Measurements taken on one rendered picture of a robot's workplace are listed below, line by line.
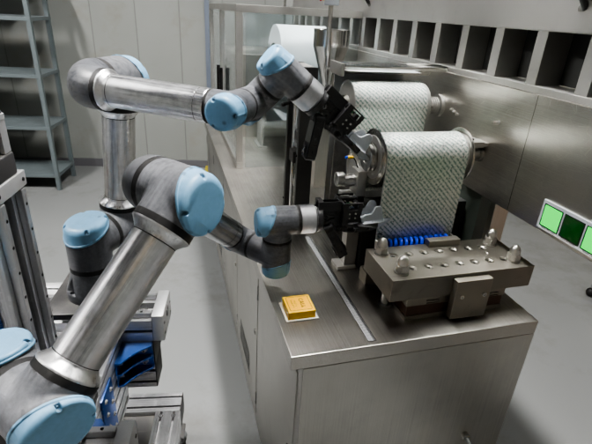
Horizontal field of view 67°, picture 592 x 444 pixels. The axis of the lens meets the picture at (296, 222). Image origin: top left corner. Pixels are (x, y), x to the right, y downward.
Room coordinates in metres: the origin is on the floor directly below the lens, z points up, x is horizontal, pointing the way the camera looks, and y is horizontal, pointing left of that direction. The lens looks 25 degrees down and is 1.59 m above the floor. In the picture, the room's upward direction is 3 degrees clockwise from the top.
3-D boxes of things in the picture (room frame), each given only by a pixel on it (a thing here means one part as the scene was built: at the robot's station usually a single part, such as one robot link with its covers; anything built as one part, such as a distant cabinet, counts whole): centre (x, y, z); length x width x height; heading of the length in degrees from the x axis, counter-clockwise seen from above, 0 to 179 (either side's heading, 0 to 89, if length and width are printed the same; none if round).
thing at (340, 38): (1.88, -0.10, 1.50); 0.14 x 0.14 x 0.06
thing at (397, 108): (1.32, -0.28, 1.16); 0.39 x 0.23 x 0.51; 16
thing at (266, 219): (1.02, 0.05, 1.11); 0.11 x 0.08 x 0.09; 107
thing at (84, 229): (1.10, 0.57, 0.98); 0.13 x 0.12 x 0.14; 163
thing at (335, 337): (2.07, 0.03, 0.88); 2.52 x 0.66 x 0.04; 16
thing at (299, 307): (0.94, -0.02, 0.91); 0.07 x 0.07 x 0.02; 16
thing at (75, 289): (1.09, 0.57, 0.87); 0.15 x 0.15 x 0.10
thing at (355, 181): (1.18, -0.15, 1.05); 0.06 x 0.05 x 0.31; 106
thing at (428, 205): (1.14, -0.33, 1.11); 0.23 x 0.01 x 0.18; 106
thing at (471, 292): (0.95, -0.44, 0.96); 0.10 x 0.03 x 0.11; 106
